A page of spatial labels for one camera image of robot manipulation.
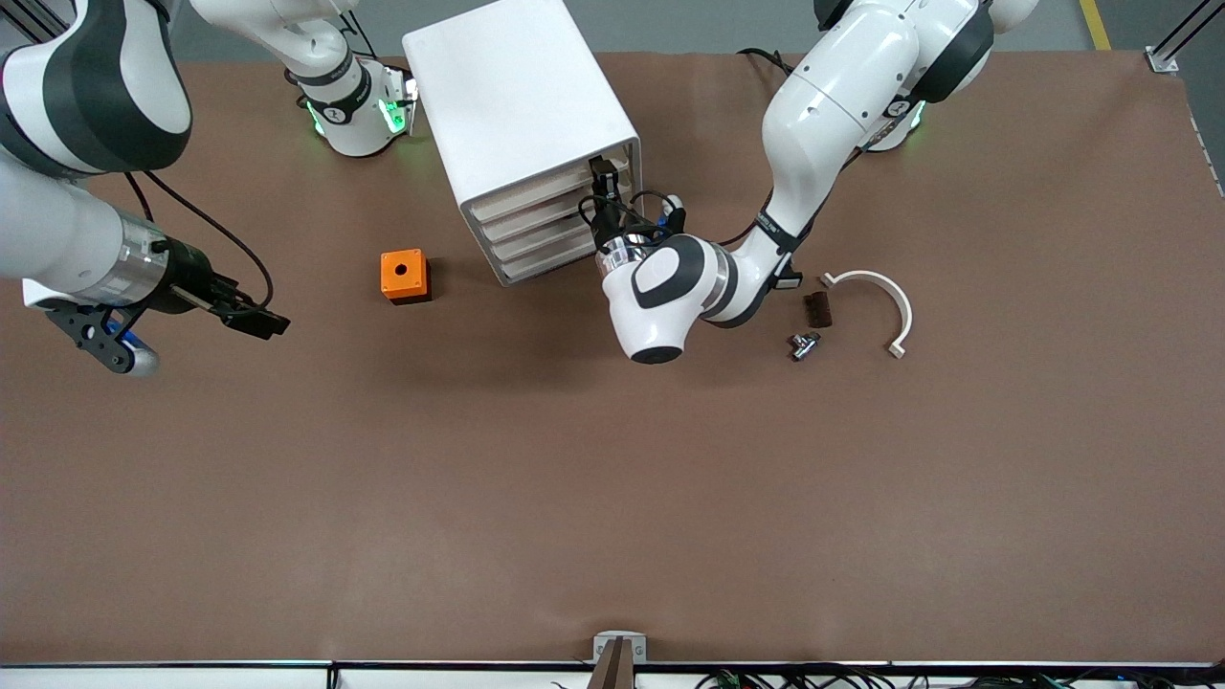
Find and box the orange box with hole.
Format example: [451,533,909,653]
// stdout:
[380,249,433,306]

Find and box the black arm base cable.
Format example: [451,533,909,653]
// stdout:
[737,47,800,79]

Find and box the aluminium frame profile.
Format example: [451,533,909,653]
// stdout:
[1147,0,1225,74]
[0,0,73,47]

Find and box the white curved plastic bracket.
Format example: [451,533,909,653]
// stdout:
[819,270,914,361]

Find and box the grey table edge bracket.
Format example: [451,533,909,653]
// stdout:
[592,631,648,664]

